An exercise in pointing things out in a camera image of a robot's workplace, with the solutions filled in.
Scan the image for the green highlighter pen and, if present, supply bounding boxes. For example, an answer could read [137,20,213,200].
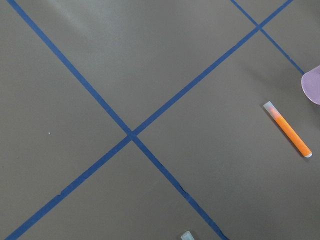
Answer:
[180,231,195,240]

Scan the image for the orange highlighter pen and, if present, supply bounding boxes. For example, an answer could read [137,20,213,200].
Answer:
[263,101,313,158]

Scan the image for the pink mesh pen holder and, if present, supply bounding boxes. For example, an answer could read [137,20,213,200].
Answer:
[301,66,320,105]

